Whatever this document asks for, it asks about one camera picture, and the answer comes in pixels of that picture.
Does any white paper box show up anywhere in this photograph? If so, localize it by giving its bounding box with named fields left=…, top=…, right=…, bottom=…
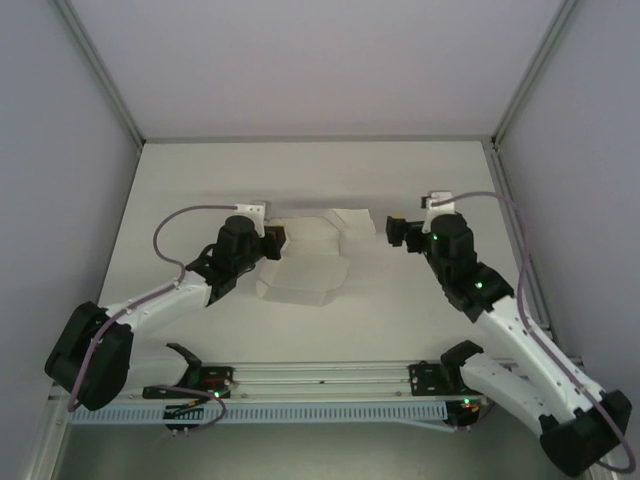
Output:
left=254, top=206, right=379, bottom=308

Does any black controller board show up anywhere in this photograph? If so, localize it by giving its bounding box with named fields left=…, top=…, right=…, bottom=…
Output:
left=446, top=398, right=482, bottom=432
left=162, top=404, right=207, bottom=434

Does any grey metal sheet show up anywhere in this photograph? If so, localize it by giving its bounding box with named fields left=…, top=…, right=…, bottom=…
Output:
left=52, top=422, right=551, bottom=480

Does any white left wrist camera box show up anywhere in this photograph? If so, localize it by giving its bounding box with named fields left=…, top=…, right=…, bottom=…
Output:
left=234, top=199, right=272, bottom=237

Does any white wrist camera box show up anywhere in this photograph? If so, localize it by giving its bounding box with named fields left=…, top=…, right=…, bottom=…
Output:
left=418, top=189, right=455, bottom=234
left=234, top=199, right=272, bottom=237

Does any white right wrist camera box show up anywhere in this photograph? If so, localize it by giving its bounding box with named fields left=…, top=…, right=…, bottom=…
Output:
left=418, top=189, right=455, bottom=234

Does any aluminium side rail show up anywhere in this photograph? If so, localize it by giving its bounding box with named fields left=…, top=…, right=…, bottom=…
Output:
left=483, top=142, right=569, bottom=357

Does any aluminium frame crossbar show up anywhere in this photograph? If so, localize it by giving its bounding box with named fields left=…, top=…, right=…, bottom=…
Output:
left=142, top=133, right=496, bottom=145

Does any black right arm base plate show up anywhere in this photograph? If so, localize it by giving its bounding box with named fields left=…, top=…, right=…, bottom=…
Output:
left=408, top=360, right=471, bottom=396

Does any aluminium mounting rail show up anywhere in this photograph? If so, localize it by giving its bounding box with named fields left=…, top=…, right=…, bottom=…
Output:
left=48, top=355, right=592, bottom=402

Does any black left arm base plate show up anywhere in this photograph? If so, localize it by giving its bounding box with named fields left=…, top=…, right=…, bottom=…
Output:
left=143, top=365, right=236, bottom=400

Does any white slotted cable duct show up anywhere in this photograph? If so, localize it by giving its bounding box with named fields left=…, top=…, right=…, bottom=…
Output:
left=69, top=402, right=449, bottom=424

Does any aluminium frame post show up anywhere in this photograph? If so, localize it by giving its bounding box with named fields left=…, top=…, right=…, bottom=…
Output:
left=49, top=0, right=147, bottom=147
left=490, top=0, right=587, bottom=147

